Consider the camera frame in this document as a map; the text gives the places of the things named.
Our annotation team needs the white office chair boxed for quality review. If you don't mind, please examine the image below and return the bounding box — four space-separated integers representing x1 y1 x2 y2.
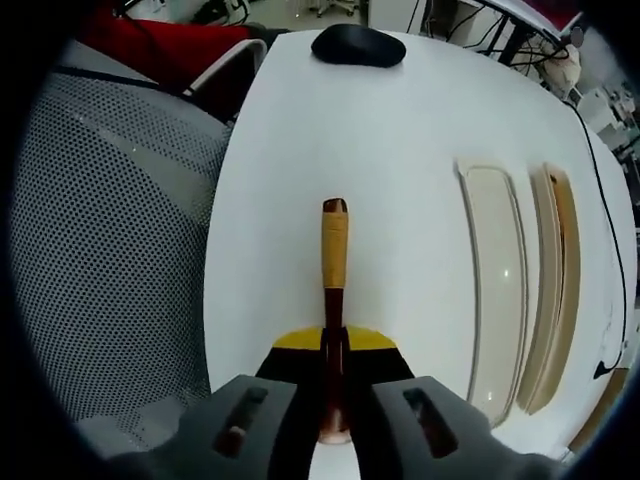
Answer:
187 37 269 99

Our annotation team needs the wooden spoon utensil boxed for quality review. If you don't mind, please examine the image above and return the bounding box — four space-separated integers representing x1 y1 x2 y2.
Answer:
319 198 354 446

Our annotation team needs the beige cutlery case lid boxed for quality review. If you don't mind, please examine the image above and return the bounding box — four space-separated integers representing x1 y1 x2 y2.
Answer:
452 157 530 430

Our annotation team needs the black power cable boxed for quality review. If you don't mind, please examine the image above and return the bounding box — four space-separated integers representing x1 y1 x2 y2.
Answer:
562 97 631 379

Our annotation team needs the white office desk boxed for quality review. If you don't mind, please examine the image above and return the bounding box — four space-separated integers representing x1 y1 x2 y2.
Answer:
414 0 581 56

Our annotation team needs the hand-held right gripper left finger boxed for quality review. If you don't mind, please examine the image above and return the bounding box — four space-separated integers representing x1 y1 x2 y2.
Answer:
212 324 331 480

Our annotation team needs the grey mesh office chair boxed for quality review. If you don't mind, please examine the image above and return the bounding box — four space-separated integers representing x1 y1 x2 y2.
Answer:
9 39 236 451

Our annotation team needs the black computer mouse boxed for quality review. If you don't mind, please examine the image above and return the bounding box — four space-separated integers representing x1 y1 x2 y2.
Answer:
310 24 406 69

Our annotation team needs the white cabinet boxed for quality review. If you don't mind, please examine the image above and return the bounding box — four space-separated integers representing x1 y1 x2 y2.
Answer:
579 89 626 136

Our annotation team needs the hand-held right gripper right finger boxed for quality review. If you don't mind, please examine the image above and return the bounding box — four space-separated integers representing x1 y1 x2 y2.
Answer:
342 324 494 480

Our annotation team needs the beige cutlery case base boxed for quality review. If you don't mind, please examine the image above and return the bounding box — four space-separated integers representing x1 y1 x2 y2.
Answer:
514 160 584 415

